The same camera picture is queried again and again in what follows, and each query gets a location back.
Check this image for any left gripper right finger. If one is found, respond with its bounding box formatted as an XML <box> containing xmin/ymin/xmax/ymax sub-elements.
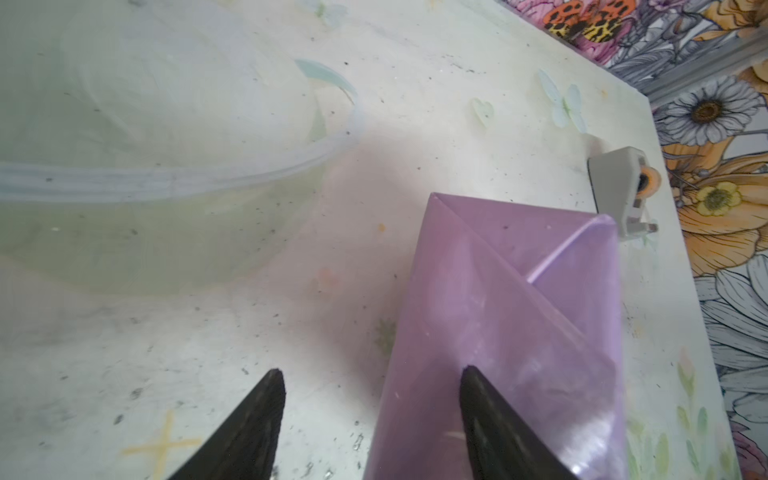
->
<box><xmin>459</xmin><ymin>366</ymin><xmax>577</xmax><ymax>480</ymax></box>

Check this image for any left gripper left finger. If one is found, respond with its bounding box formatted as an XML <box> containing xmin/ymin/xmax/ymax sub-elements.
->
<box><xmin>170</xmin><ymin>369</ymin><xmax>286</xmax><ymax>480</ymax></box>

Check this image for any pink wrapping paper sheet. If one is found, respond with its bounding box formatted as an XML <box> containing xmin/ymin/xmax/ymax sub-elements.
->
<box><xmin>364</xmin><ymin>193</ymin><xmax>628</xmax><ymax>479</ymax></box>

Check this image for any white tape dispenser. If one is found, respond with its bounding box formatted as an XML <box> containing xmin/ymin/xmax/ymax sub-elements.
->
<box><xmin>587</xmin><ymin>147</ymin><xmax>658</xmax><ymax>240</ymax></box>

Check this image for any orange clear tape roll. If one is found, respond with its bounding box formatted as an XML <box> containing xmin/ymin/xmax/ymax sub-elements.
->
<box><xmin>636</xmin><ymin>166</ymin><xmax>661</xmax><ymax>200</ymax></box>

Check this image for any right aluminium corner post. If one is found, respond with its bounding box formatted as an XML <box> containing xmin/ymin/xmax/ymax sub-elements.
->
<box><xmin>640</xmin><ymin>28</ymin><xmax>767</xmax><ymax>107</ymax></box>

